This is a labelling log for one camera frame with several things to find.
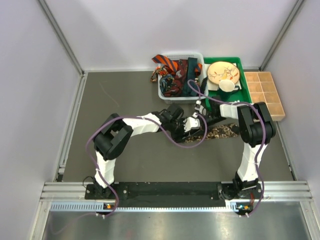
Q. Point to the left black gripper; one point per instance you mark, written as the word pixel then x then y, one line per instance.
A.
pixel 177 137

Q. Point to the brown floral tie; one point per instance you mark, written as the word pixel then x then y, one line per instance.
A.
pixel 223 131

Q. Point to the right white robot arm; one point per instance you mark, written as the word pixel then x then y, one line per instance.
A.
pixel 256 129

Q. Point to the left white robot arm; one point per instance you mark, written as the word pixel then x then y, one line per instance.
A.
pixel 111 141

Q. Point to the dark green white mug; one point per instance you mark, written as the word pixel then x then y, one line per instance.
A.
pixel 226 88

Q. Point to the green plastic tray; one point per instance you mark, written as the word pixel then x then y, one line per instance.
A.
pixel 226 68

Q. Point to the dark red patterned tie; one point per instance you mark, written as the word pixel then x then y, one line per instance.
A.
pixel 179 78

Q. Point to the blue patterned tie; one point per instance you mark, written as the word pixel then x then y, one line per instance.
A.
pixel 165 83

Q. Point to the beige floral plate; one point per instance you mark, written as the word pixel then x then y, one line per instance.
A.
pixel 225 72

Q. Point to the wooden compartment box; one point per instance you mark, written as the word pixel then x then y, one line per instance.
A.
pixel 262 88

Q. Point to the dark teal tie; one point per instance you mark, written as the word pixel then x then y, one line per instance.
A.
pixel 193 71

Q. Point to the orange floral dark tie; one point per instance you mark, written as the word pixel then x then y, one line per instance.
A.
pixel 162 73

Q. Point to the orange navy striped tie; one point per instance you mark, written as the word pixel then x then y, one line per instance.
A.
pixel 173 64

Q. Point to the white plastic basket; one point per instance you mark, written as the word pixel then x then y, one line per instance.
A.
pixel 176 55

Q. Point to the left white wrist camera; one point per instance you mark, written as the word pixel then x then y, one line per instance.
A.
pixel 191 123

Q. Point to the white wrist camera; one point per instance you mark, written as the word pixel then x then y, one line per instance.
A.
pixel 199 108
pixel 191 123

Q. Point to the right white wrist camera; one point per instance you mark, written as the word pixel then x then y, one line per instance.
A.
pixel 199 108

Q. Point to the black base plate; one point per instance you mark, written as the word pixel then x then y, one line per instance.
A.
pixel 171 194

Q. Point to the aluminium frame rail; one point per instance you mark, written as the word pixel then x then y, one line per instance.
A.
pixel 70 197

